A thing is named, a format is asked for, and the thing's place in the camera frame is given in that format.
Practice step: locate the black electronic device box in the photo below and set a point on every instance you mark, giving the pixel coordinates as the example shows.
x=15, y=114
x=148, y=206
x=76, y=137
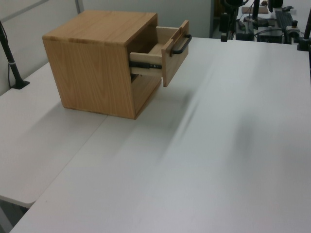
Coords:
x=243, y=34

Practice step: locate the brown wooden board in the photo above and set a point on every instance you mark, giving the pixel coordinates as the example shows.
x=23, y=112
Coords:
x=247, y=10

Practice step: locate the black flexible pole with base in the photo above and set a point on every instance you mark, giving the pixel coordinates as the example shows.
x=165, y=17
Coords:
x=14, y=70

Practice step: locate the black clamp mounted stand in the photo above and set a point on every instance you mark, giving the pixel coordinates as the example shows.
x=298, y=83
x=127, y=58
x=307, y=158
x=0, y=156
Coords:
x=224, y=21

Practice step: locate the grey emergency stop button box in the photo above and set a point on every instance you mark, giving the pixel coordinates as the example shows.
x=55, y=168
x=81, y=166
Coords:
x=292, y=31

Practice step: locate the black monitor stand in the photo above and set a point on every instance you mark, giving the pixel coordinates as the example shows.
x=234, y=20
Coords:
x=255, y=9

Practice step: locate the black computer keyboard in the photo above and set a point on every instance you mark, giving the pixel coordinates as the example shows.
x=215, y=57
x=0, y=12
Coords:
x=284, y=19

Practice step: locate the black computer case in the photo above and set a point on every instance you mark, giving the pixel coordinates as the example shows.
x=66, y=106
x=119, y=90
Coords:
x=269, y=37

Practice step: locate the light oak wooden cabinet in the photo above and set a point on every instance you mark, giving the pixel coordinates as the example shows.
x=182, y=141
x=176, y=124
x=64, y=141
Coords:
x=92, y=72

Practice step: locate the black pole with table clamp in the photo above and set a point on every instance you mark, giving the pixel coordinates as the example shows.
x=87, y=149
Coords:
x=303, y=44

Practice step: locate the dark computer mouse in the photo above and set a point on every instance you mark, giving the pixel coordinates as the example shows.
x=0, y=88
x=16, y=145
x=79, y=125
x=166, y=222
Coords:
x=287, y=8

